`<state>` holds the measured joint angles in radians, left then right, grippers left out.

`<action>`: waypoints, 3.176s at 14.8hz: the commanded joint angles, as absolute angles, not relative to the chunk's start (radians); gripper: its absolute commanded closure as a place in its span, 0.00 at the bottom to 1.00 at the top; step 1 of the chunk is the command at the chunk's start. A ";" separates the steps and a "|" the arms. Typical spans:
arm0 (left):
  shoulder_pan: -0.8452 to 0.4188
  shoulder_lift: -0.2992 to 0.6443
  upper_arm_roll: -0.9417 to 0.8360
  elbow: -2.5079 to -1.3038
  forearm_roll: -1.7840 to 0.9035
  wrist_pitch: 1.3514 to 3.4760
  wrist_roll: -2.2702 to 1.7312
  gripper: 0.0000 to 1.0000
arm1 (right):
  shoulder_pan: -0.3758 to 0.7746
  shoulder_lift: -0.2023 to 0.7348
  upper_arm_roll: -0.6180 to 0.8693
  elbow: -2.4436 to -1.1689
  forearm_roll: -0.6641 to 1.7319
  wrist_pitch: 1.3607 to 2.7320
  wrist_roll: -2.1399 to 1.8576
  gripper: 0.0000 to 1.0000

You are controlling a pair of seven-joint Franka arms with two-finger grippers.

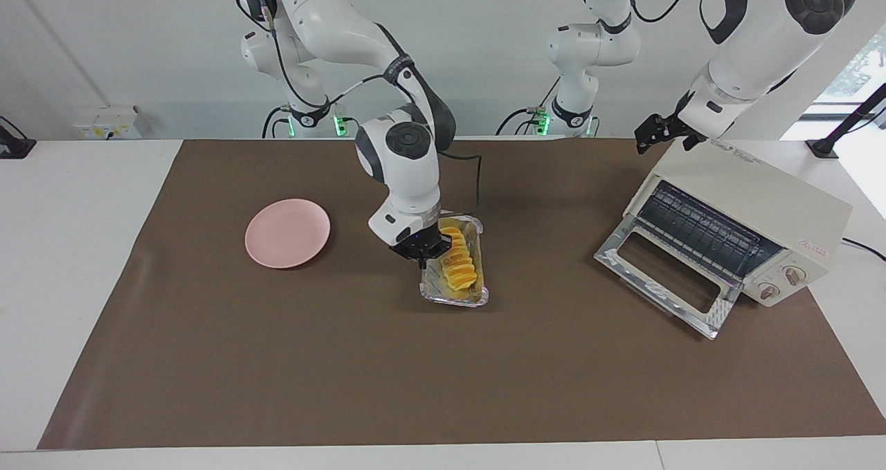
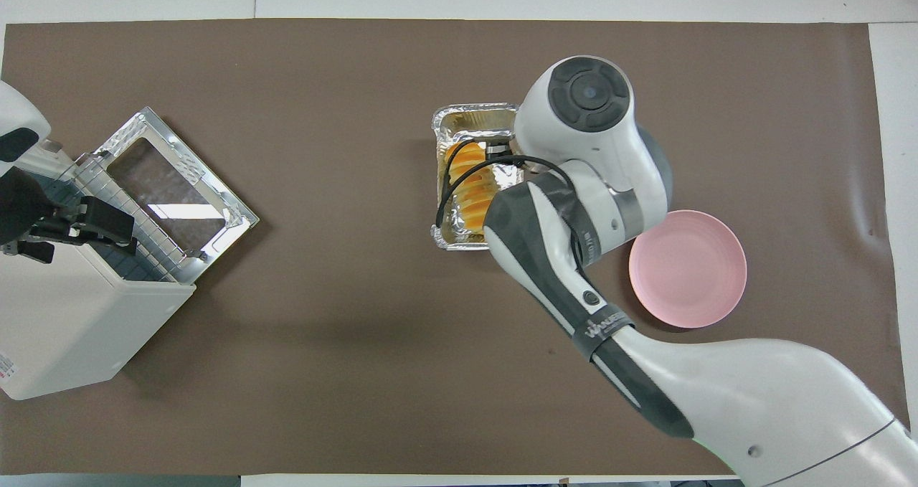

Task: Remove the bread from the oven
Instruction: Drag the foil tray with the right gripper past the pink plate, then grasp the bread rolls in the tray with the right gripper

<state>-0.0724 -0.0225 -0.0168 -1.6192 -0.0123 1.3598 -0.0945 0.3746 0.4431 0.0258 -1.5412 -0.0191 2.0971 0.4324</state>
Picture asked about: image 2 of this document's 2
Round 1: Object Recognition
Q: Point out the pink round plate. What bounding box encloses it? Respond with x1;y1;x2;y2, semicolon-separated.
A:
629;209;748;329

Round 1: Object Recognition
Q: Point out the aluminium foil tray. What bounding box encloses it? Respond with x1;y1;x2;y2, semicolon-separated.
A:
430;103;526;252

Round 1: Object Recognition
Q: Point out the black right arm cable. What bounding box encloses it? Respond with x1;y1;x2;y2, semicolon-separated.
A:
434;139;610;308

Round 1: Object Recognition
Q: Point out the white toaster oven body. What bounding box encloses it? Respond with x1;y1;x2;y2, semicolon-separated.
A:
0;139;197;402

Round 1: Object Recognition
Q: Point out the chrome glass oven door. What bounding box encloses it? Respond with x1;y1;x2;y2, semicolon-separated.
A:
93;106;260;273

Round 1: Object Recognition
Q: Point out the golden bread loaf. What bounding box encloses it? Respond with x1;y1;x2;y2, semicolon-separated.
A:
443;143;501;235

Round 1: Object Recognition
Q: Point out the brown table mat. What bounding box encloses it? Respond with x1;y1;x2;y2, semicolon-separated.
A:
0;19;915;476

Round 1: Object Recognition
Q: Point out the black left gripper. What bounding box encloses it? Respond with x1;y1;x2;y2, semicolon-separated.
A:
0;167;138;264

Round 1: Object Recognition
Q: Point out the black lettered velcro strap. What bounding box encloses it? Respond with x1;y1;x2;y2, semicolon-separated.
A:
572;311;636;363

